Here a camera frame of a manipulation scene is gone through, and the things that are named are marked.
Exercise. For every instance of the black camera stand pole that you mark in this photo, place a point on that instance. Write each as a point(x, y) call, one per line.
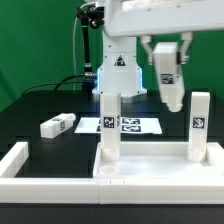
point(87, 46)

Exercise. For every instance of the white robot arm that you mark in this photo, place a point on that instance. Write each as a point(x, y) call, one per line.
point(119, 65)

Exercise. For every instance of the white U-shaped obstacle fence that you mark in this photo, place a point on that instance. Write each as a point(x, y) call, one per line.
point(198, 190)

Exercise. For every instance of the white square desk top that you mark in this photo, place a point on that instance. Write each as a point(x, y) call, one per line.
point(159, 160)

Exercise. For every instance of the fiducial marker sheet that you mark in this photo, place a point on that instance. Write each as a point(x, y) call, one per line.
point(91, 125)

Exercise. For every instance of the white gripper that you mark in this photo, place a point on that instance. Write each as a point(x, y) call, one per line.
point(154, 17)

